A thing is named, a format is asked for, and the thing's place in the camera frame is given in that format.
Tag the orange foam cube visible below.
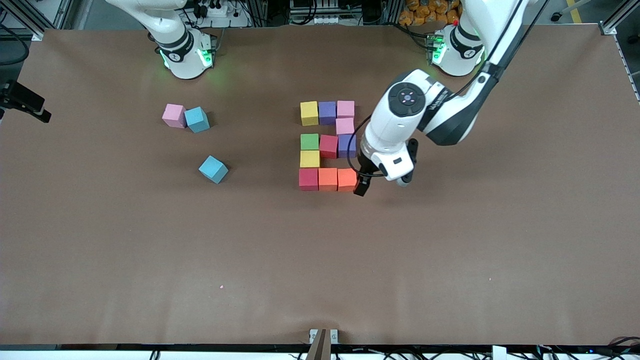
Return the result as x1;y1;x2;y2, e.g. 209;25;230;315
318;168;339;192
337;168;359;193

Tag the purple foam cube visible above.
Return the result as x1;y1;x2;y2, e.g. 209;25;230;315
338;134;358;159
318;101;338;126

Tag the red foam cube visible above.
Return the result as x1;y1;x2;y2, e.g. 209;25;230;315
319;134;340;160
298;168;320;192

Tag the brown table cover mat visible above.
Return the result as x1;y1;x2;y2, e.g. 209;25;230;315
0;24;640;347

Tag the pile of orange objects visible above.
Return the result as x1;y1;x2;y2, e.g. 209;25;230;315
400;0;462;27

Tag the blue foam cube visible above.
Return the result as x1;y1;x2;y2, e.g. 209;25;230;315
184;106;211;134
199;155;230;185

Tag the white power strip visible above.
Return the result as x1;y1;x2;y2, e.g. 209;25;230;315
197;0;238;21

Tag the aluminium frame post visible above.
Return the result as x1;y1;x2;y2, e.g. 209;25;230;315
599;0;640;36
0;0;45;42

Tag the metal bracket with post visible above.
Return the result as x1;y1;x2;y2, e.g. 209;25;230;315
308;328;340;360

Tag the aluminium side rail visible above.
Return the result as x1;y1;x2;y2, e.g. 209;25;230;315
612;34;640;103

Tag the black cable bundle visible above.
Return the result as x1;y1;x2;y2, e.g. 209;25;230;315
590;336;640;357

